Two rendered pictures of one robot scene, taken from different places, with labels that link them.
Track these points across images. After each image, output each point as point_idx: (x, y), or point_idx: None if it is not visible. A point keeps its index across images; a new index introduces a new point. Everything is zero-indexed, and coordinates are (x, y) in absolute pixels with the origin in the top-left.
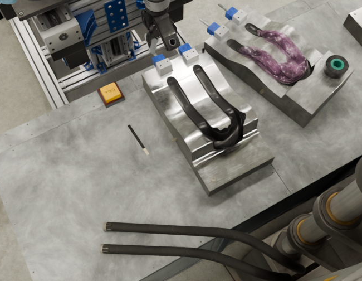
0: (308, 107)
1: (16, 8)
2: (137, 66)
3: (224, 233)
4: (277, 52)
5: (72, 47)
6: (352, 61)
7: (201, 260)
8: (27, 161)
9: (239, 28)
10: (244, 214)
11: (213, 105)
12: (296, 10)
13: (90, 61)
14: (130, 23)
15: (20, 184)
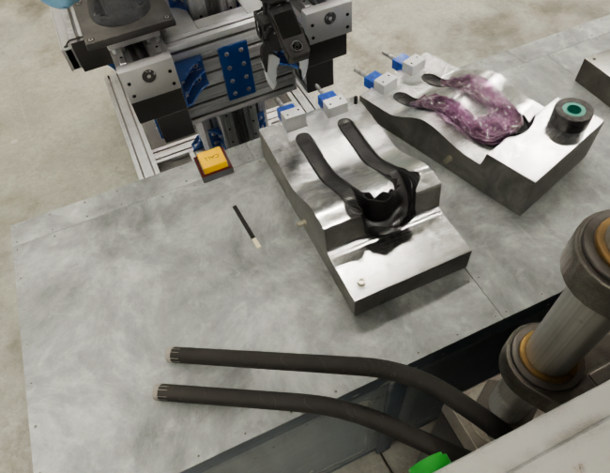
0: (528, 172)
1: (86, 35)
2: None
3: (375, 367)
4: (471, 101)
5: (167, 102)
6: None
7: (353, 460)
8: (71, 252)
9: (413, 79)
10: (417, 349)
11: (366, 169)
12: (500, 65)
13: None
14: (257, 88)
15: (52, 284)
